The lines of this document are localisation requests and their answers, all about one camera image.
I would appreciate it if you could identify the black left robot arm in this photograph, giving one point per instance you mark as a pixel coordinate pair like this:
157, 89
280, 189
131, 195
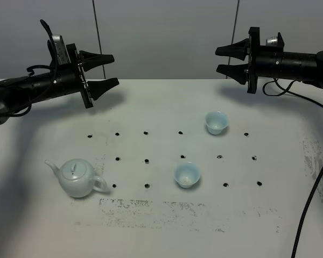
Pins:
64, 76

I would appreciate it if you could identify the far blue porcelain teacup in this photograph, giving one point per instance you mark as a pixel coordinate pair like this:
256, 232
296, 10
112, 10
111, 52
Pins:
216, 122

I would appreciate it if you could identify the light blue porcelain teapot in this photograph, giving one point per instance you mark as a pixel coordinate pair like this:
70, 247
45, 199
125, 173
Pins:
78, 178

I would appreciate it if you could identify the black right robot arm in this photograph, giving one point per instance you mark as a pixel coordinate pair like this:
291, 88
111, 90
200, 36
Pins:
270, 61

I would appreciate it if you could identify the near blue porcelain teacup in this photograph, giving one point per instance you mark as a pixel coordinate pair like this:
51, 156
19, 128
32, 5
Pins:
187, 175

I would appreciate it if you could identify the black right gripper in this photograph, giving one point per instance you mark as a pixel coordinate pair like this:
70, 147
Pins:
239, 51

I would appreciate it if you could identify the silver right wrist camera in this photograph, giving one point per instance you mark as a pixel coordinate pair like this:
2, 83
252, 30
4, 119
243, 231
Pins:
274, 39

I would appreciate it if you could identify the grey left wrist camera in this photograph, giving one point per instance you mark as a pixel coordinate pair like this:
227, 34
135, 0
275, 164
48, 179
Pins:
61, 51

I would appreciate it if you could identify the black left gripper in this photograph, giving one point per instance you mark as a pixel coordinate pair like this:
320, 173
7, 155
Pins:
87, 61

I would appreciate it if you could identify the blue porcelain teacup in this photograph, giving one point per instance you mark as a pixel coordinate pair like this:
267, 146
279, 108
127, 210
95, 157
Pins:
216, 122
187, 175

